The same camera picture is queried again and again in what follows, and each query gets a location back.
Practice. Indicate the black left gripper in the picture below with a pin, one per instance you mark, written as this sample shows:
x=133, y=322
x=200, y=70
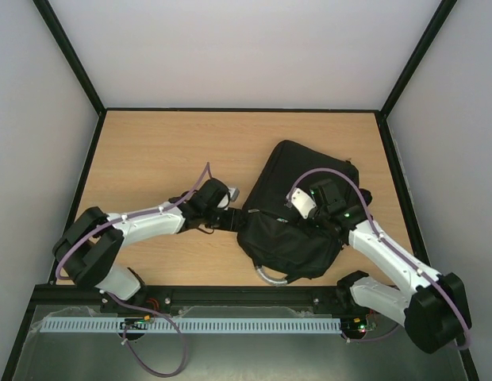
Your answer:
x=233, y=222

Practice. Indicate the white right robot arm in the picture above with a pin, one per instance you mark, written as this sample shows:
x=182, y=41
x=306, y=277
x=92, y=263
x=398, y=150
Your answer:
x=430, y=306

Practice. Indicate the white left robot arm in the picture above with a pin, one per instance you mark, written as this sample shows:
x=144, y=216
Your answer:
x=87, y=251

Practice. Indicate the black student backpack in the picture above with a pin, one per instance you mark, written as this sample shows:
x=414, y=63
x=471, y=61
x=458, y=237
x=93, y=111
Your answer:
x=283, y=251

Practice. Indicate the light blue cable duct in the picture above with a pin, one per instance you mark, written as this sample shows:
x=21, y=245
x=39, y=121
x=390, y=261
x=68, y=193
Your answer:
x=192, y=325

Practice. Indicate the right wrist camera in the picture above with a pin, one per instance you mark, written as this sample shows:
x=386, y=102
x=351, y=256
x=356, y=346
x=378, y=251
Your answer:
x=302, y=202

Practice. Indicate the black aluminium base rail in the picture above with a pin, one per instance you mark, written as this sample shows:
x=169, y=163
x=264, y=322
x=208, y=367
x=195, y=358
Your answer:
x=171, y=299

